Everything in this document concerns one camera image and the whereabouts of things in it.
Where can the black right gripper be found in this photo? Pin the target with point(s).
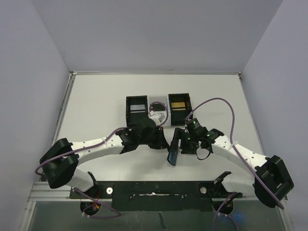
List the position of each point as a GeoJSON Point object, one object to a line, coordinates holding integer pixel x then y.
{"type": "Point", "coordinates": [182, 142]}

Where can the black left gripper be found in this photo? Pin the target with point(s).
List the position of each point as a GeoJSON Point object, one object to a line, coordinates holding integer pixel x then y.
{"type": "Point", "coordinates": [157, 137]}

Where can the blue leather card holder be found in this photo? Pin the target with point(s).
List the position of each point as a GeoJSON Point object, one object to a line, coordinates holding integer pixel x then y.
{"type": "Point", "coordinates": [172, 154]}

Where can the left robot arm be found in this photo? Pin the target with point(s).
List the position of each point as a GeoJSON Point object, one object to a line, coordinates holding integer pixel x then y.
{"type": "Point", "coordinates": [60, 163]}

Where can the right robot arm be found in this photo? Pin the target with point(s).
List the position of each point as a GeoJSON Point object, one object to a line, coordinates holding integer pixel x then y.
{"type": "Point", "coordinates": [269, 178]}

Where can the black bin with gold card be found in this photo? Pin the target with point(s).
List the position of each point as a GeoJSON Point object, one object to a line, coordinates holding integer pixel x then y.
{"type": "Point", "coordinates": [178, 117]}

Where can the gold credit card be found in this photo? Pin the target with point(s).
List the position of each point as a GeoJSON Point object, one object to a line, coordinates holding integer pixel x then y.
{"type": "Point", "coordinates": [176, 106]}

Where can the black credit card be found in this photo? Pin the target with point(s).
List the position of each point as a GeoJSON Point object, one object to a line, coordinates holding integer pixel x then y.
{"type": "Point", "coordinates": [157, 107]}

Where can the black bin with silver card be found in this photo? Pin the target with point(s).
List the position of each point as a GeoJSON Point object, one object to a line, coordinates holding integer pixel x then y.
{"type": "Point", "coordinates": [133, 117]}

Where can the silver credit card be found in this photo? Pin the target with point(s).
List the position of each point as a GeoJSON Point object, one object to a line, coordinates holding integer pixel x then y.
{"type": "Point", "coordinates": [137, 107]}

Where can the white middle bin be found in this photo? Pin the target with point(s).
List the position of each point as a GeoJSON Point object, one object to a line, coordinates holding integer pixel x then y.
{"type": "Point", "coordinates": [164, 100]}

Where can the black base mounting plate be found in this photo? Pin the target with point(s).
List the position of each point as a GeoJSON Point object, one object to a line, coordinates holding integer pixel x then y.
{"type": "Point", "coordinates": [171, 203]}

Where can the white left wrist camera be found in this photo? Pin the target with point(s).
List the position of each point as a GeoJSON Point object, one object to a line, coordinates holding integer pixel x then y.
{"type": "Point", "coordinates": [158, 118]}

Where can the aluminium left side rail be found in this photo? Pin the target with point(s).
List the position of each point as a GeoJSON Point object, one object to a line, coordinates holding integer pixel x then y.
{"type": "Point", "coordinates": [67, 93]}

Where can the aluminium rail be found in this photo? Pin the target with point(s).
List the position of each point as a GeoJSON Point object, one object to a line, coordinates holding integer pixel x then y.
{"type": "Point", "coordinates": [67, 93]}
{"type": "Point", "coordinates": [48, 190]}

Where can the aluminium front rail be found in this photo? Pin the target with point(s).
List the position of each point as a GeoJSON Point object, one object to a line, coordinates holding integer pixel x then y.
{"type": "Point", "coordinates": [48, 190]}

